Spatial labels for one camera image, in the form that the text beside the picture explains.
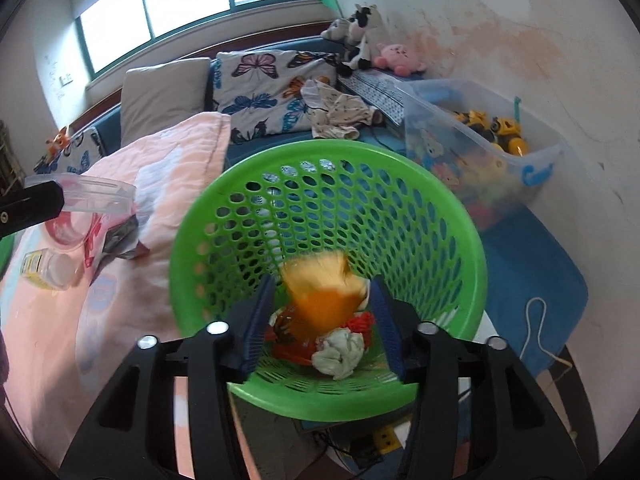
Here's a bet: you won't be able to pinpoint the yellow toy trucks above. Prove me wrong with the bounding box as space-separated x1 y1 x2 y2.
455 110 531 156

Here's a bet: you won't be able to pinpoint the pink round plush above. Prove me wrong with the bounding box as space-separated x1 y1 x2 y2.
374 42 427 77

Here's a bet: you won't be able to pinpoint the grey pillow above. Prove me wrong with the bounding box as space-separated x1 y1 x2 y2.
121 57 212 138

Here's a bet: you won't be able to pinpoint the striped cloth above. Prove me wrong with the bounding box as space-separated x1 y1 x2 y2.
340 70 416 126

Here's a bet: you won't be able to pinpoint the orange snack wrapper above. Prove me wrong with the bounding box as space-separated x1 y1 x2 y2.
265 310 321 366

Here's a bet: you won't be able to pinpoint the orange fox toy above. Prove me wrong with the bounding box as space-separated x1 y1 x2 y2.
45 127 71 156

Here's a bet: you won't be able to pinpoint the small butterfly pillow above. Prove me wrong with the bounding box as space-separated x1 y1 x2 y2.
65 127 106 173

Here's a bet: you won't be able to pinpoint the window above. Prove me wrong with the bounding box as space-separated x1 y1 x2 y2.
70 0 326 78

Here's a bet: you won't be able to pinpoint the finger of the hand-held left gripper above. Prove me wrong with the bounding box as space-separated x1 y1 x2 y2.
0 181 66 238

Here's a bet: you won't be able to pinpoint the orange peel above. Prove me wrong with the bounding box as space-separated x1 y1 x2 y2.
280 252 371 346

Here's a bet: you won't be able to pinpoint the clear plastic storage box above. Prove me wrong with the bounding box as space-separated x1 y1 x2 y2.
397 79 566 231

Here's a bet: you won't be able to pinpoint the blue floor mat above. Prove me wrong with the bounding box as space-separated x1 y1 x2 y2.
480 210 588 376

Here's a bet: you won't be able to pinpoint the white tissue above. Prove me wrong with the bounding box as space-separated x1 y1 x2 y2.
311 327 367 381

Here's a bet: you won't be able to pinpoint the blue sofa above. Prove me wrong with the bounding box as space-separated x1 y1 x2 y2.
65 35 416 161

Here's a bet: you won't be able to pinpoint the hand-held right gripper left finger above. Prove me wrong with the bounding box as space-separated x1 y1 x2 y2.
59 274 278 480

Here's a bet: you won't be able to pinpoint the silver foil wrapper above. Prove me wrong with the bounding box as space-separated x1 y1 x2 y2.
102 215 151 261

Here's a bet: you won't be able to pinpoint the clear dome lid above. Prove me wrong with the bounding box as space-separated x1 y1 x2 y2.
42 252 83 291

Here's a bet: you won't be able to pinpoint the black and white cow plush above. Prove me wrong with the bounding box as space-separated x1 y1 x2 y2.
340 4 383 78

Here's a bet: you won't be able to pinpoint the yellow power strip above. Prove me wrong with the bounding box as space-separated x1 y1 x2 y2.
375 422 403 453

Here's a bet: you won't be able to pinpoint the clear plastic cup red print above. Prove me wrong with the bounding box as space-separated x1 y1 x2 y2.
22 172 138 251

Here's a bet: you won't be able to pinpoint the green plastic mesh basket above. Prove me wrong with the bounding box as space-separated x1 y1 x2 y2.
169 140 488 422

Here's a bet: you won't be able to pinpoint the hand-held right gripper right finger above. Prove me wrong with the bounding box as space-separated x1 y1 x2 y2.
369 275 586 480

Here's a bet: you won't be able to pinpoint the large butterfly pillow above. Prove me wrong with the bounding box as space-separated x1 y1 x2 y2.
212 50 346 143

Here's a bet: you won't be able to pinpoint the white cable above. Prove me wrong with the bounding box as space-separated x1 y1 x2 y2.
520 297 571 376

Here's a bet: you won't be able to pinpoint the grey plush toy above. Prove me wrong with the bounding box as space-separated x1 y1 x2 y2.
321 17 353 41

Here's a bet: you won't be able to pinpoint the beige patterned garment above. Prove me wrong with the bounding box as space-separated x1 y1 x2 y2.
300 79 386 142

